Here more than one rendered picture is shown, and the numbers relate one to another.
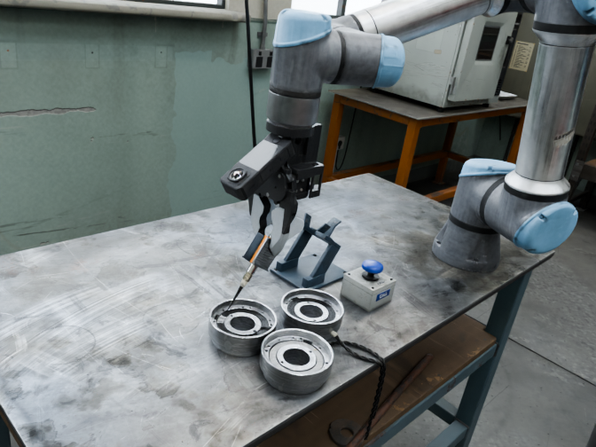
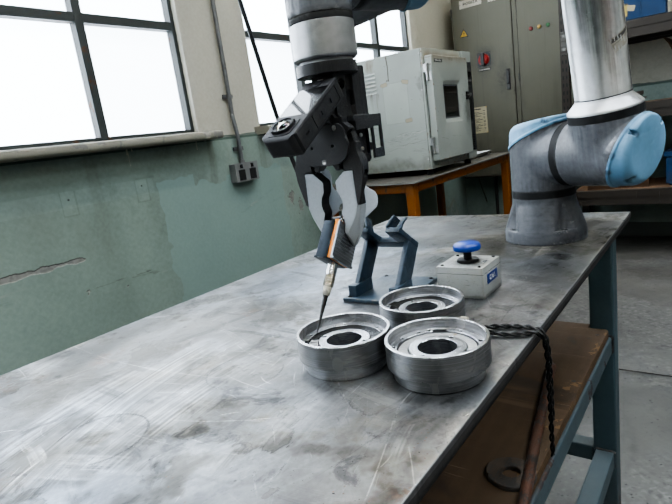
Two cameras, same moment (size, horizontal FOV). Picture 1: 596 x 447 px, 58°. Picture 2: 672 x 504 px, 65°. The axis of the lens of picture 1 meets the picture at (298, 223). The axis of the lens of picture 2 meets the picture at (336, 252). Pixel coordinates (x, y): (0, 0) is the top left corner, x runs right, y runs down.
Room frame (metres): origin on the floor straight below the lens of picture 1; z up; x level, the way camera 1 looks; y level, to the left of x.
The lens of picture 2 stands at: (0.14, 0.10, 1.05)
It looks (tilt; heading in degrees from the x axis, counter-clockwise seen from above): 12 degrees down; 356
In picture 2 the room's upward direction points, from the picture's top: 8 degrees counter-clockwise
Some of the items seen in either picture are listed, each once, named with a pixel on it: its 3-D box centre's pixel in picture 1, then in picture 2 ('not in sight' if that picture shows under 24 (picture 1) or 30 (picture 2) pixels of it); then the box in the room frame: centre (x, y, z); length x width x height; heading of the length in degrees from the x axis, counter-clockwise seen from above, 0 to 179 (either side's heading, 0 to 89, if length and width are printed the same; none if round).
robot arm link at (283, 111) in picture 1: (291, 108); (321, 46); (0.78, 0.03, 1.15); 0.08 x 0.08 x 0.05
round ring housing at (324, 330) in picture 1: (310, 315); (422, 313); (0.75, -0.04, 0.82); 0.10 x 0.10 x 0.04
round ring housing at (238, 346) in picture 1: (242, 327); (345, 345); (0.69, 0.06, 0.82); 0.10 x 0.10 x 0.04
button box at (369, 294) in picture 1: (370, 286); (470, 273); (0.88, -0.15, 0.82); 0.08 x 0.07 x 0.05; 138
